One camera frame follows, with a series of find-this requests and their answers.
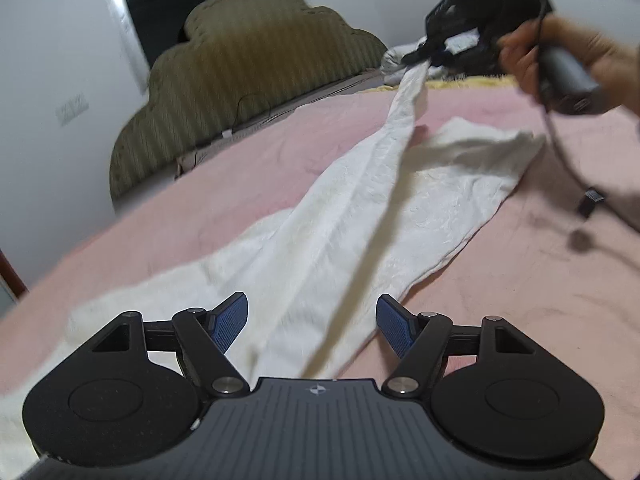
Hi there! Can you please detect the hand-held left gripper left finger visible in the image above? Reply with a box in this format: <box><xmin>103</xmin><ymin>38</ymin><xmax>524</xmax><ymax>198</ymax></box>
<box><xmin>80</xmin><ymin>291</ymin><xmax>250</xmax><ymax>400</ymax></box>

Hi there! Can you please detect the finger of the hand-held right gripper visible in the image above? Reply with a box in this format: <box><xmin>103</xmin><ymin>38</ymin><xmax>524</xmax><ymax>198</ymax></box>
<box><xmin>401</xmin><ymin>34</ymin><xmax>453</xmax><ymax>68</ymax></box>

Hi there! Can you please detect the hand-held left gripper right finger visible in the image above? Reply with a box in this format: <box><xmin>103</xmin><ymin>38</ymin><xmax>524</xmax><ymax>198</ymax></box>
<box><xmin>376</xmin><ymin>294</ymin><xmax>546</xmax><ymax>400</ymax></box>

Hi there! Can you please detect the white towel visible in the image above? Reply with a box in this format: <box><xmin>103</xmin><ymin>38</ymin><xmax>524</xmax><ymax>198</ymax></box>
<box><xmin>0</xmin><ymin>55</ymin><xmax>547</xmax><ymax>478</ymax></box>

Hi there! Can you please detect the person's right forearm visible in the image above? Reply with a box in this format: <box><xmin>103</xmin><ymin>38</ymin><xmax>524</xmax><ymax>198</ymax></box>
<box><xmin>582</xmin><ymin>35</ymin><xmax>640</xmax><ymax>113</ymax></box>

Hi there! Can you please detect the person's right hand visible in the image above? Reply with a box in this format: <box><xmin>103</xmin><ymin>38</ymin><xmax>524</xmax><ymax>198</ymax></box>
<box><xmin>497</xmin><ymin>14</ymin><xmax>601</xmax><ymax>105</ymax></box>

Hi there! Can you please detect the yellow cloth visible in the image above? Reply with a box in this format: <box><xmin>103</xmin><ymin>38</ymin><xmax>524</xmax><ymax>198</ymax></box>
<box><xmin>367</xmin><ymin>74</ymin><xmax>523</xmax><ymax>93</ymax></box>

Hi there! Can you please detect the pink blanket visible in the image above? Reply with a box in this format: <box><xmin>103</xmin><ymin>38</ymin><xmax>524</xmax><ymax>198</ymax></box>
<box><xmin>0</xmin><ymin>77</ymin><xmax>640</xmax><ymax>480</ymax></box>

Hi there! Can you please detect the olive striped headboard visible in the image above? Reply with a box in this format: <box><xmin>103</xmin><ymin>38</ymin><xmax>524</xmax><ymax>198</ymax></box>
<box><xmin>109</xmin><ymin>0</ymin><xmax>388</xmax><ymax>216</ymax></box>

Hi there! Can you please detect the dark window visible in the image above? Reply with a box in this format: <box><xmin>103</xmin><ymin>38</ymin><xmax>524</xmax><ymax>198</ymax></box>
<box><xmin>102</xmin><ymin>0</ymin><xmax>296</xmax><ymax>93</ymax></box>

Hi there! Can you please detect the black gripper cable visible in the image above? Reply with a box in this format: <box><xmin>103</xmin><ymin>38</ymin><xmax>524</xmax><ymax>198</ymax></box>
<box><xmin>537</xmin><ymin>10</ymin><xmax>640</xmax><ymax>253</ymax></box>

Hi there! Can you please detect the thin charger cable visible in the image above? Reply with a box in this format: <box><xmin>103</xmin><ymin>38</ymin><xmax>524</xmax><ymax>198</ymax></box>
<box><xmin>220</xmin><ymin>94</ymin><xmax>275</xmax><ymax>141</ymax></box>

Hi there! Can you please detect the brown wooden door frame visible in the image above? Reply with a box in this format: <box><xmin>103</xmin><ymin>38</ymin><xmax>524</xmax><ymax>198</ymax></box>
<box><xmin>0</xmin><ymin>249</ymin><xmax>29</xmax><ymax>306</ymax></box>

